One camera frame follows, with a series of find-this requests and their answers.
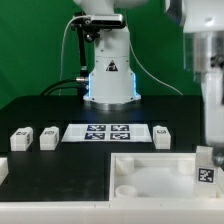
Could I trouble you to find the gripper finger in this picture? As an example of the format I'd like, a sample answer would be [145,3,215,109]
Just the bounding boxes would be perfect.
[212,153,224,167]

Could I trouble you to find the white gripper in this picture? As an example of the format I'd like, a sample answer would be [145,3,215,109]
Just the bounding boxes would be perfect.
[184,31,224,147]

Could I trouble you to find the white square tabletop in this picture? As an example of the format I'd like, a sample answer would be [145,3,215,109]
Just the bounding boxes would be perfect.
[109,153,224,200]

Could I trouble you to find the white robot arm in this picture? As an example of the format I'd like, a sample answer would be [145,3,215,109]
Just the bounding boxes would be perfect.
[73,0,224,167]

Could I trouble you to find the white sheet with tags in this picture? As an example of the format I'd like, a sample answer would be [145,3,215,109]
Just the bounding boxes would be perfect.
[62,124,152,142]

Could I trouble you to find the white front fence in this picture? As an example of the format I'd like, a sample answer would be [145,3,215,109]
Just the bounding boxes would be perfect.
[0,199,224,224]

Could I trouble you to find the white left fence piece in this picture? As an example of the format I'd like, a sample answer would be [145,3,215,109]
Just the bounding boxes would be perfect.
[0,158,9,185]

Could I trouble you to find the black camera on stand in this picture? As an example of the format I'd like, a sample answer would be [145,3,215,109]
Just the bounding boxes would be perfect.
[71,14,125,43]

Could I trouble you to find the black cables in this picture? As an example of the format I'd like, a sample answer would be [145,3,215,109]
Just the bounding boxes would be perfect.
[39,76,90,97]

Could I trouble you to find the white cable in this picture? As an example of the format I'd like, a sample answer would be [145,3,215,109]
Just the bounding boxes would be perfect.
[58,16,84,97]

